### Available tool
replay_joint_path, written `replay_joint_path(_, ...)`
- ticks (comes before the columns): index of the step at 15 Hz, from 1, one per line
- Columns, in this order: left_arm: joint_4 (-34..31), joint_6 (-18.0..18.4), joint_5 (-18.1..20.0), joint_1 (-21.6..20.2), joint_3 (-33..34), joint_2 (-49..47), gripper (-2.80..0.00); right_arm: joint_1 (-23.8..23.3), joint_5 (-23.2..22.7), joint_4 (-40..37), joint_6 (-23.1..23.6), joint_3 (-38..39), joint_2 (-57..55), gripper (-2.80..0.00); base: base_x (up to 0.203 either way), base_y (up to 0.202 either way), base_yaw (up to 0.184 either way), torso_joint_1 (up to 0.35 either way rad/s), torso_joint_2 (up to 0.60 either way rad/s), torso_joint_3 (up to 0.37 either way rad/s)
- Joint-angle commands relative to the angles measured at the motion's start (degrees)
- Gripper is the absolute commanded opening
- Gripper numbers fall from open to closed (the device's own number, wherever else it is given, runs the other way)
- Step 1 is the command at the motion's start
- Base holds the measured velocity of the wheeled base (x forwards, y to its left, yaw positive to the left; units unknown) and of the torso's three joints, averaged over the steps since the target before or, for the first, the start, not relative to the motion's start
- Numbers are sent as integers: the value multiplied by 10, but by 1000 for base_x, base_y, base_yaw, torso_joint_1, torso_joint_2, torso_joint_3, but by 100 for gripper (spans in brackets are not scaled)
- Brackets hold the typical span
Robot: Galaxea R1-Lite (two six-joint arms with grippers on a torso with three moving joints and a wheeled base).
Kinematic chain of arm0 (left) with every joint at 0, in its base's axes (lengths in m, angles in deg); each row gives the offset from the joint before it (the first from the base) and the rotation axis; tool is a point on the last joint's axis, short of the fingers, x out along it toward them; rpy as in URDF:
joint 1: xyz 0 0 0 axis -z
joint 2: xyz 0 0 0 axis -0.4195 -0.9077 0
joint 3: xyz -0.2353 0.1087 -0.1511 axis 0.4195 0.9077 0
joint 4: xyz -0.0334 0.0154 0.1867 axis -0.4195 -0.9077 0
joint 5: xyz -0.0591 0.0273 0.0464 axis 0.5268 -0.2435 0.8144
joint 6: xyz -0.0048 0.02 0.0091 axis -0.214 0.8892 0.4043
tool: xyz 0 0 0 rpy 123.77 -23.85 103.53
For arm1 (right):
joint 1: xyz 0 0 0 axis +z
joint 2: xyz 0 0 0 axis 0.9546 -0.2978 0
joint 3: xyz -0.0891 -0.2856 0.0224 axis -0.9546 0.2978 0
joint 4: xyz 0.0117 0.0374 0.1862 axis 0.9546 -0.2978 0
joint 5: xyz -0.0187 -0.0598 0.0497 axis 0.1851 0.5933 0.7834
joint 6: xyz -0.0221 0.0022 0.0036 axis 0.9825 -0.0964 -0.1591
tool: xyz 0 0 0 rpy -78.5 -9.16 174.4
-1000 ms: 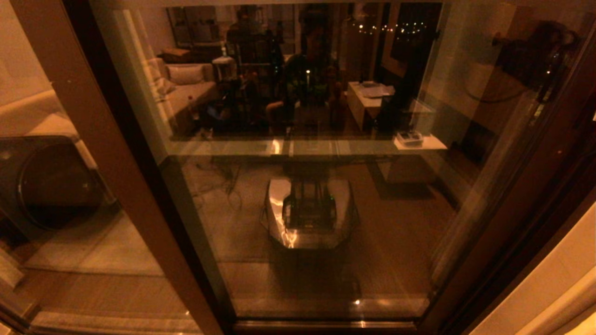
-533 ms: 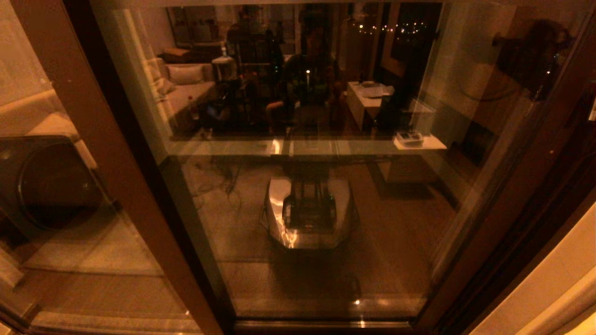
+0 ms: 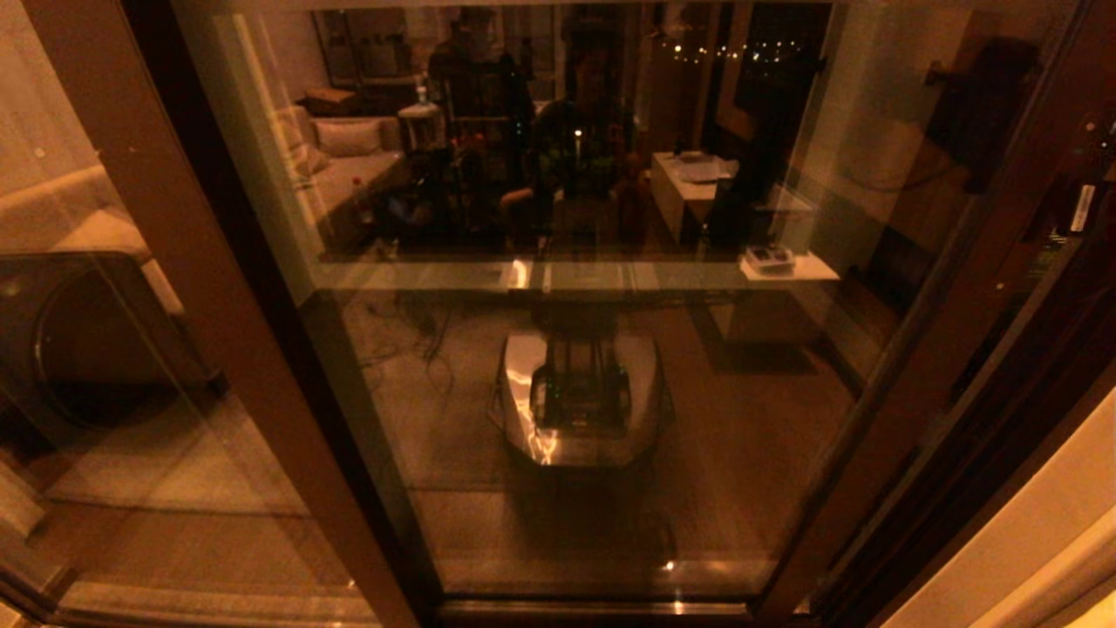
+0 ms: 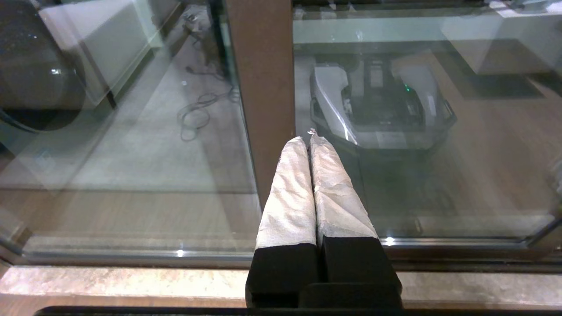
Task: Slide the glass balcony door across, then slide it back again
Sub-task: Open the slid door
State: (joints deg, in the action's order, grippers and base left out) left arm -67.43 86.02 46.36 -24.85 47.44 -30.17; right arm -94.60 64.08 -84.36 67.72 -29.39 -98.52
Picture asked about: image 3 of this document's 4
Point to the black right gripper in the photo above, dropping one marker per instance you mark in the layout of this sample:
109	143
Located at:
1090	218

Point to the brown framed sliding glass door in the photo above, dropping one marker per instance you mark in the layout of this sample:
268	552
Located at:
785	392

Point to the dark front-load washing machine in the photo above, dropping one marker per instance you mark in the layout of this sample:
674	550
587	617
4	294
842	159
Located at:
96	349

